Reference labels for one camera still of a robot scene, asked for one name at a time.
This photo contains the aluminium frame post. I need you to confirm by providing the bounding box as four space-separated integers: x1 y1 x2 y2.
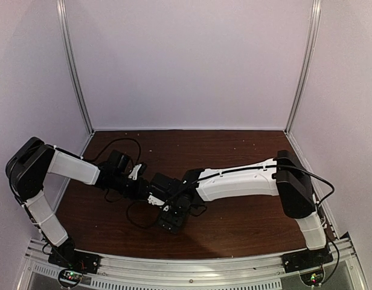
53 0 95 212
284 1 339 238

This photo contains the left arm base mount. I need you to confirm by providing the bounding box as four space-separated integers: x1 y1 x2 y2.
48 250 100 274

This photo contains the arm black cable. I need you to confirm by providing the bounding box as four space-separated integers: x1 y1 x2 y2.
80 138 141 170
127 163 341 276

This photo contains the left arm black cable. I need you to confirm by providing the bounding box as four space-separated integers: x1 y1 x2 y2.
80 138 141 170

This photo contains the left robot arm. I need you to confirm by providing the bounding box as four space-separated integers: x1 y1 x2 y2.
5 137 150 268

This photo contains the left aluminium frame post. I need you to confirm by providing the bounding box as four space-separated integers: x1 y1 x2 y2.
53 0 95 212

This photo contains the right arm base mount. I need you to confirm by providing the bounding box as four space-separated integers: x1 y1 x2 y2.
282 248 333 273

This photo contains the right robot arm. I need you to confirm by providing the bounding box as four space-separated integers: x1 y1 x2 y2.
147 150 329 267

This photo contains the right aluminium frame post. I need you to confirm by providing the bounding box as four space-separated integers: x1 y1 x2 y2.
284 1 339 238

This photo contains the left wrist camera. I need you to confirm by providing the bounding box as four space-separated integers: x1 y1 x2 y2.
128 163 147 181

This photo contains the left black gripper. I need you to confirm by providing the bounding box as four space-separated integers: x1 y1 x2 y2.
112 172 149 200

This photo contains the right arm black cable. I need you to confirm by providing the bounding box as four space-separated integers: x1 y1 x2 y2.
127 163 341 276

